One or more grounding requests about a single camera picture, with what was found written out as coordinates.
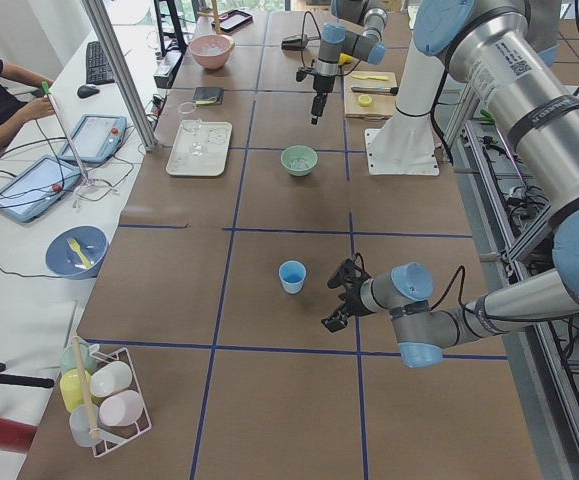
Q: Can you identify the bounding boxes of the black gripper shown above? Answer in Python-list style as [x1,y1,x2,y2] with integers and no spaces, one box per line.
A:
[311,74,335,125]
[321,282,372,332]

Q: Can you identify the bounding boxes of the green bowl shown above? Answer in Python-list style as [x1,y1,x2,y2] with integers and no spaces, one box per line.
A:
[280,145,318,177]

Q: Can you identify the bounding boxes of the light blue cup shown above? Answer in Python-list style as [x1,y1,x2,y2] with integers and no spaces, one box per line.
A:
[278,260,307,294]

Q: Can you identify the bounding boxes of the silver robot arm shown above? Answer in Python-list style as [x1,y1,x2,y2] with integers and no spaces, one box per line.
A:
[308,0,388,125]
[323,1,579,367]

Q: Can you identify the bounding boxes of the ice cubes in bowl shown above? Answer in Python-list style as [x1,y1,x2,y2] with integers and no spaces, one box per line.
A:
[288,157,310,171]

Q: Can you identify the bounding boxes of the pink bowl of ice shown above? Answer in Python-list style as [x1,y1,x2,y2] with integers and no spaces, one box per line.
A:
[188,34,235,70]

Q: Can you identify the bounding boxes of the blue bowl with fork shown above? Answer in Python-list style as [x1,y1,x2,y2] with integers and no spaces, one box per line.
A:
[45,225,108,280]

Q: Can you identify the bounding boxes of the lemon half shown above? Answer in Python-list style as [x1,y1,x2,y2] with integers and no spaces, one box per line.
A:
[357,94,373,107]

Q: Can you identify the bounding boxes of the wooden cutting board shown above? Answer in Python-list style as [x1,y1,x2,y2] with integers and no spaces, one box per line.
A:
[344,71,398,118]

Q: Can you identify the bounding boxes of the yellow lemon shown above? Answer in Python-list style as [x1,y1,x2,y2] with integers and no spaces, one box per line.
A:
[338,53,354,66]

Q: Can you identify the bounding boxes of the yellow plastic knife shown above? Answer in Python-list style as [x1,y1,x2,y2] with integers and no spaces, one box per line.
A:
[350,74,390,82]

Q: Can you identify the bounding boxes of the grey folded cloth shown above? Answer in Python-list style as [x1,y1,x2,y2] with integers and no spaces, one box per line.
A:
[192,86,224,106]

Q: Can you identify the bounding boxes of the cream bear tray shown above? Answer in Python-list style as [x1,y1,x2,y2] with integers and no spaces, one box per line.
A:
[165,120,232,177]

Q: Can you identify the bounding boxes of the clear wine glass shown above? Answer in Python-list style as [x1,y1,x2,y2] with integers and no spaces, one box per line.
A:
[177,101,208,158]

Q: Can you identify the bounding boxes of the far teach pendant tablet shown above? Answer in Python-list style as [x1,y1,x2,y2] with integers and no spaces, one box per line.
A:
[71,114,128,165]

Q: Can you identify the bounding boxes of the teach pendant tablet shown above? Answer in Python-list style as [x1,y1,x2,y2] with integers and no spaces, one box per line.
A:
[0,155,81,223]
[71,114,128,165]

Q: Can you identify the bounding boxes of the black keyboard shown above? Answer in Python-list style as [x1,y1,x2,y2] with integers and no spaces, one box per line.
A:
[85,41,115,85]

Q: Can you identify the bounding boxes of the black computer mouse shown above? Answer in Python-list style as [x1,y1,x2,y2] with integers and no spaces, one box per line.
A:
[76,84,100,99]

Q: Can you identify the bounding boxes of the near teach pendant tablet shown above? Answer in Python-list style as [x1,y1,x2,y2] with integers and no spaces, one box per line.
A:
[0,155,81,223]

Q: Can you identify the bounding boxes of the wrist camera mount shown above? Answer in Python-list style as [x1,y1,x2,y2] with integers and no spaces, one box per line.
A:
[327,252,370,290]
[296,61,315,82]

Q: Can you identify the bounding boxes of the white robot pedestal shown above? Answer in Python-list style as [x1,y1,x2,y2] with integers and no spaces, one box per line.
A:
[365,43,444,176]

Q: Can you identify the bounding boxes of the white wire cup rack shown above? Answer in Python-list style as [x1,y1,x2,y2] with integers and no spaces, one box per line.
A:
[59,336,152,458]

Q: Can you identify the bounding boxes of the aluminium frame post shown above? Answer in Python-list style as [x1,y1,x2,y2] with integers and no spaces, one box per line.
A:
[81,0,157,152]

